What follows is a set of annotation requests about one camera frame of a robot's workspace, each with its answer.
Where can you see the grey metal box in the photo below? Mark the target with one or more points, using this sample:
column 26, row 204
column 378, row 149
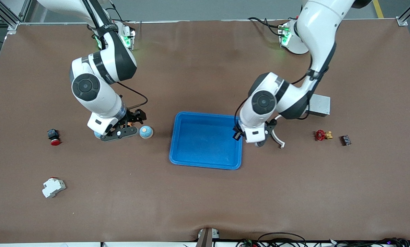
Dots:
column 321, row 106

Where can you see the grey metal bracket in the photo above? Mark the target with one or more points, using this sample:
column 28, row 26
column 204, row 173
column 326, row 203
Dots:
column 206, row 240

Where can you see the white curved plastic strip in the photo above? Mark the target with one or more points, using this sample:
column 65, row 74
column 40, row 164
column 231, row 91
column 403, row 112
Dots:
column 279, row 141

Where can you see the black terminal block component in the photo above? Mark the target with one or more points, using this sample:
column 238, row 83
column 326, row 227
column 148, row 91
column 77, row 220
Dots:
column 345, row 140

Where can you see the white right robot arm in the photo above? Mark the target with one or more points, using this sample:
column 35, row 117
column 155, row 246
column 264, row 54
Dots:
column 102, row 103

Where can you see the red push button black body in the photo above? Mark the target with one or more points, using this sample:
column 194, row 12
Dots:
column 54, row 136

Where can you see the blue plastic tray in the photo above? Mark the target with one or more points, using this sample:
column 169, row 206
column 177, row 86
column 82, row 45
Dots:
column 198, row 144

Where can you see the white circuit breaker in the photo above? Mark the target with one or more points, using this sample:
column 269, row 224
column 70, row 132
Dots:
column 53, row 187

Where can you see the blue dome bell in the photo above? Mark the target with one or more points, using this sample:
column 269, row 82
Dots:
column 145, row 132
column 97, row 134

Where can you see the brown table mat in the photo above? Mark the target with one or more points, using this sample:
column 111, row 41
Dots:
column 204, row 199

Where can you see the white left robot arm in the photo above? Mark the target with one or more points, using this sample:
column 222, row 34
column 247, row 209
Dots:
column 314, row 27

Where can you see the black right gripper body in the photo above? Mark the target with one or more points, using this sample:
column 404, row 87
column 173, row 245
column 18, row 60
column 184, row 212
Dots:
column 135, row 115

